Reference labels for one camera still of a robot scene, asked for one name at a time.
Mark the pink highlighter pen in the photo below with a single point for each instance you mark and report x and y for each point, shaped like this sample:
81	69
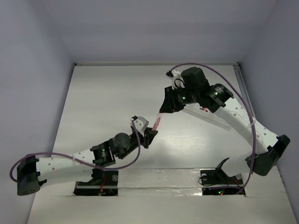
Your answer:
157	122

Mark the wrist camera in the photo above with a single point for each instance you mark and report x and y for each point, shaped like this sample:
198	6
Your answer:
176	78
140	124

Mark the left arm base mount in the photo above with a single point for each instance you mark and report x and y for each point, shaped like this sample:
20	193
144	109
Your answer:
102	183

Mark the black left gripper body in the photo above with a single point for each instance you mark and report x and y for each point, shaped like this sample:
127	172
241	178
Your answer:
142	139

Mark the red whiteboard marker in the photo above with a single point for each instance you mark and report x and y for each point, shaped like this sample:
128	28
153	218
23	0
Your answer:
205	109

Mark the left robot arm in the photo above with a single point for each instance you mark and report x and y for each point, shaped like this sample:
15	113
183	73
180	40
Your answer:
35	171

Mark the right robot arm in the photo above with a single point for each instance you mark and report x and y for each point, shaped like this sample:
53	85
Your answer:
191	86

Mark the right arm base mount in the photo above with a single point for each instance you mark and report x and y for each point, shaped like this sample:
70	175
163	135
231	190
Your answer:
215	182

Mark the white compartment organizer tray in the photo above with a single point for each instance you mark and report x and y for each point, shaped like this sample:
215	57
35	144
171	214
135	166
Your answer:
196	111

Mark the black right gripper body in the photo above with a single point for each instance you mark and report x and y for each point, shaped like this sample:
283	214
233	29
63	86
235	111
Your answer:
182	96

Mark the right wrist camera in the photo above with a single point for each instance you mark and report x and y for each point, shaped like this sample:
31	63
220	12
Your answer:
176	78

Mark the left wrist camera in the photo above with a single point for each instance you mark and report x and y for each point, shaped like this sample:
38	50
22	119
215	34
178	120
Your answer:
140	124

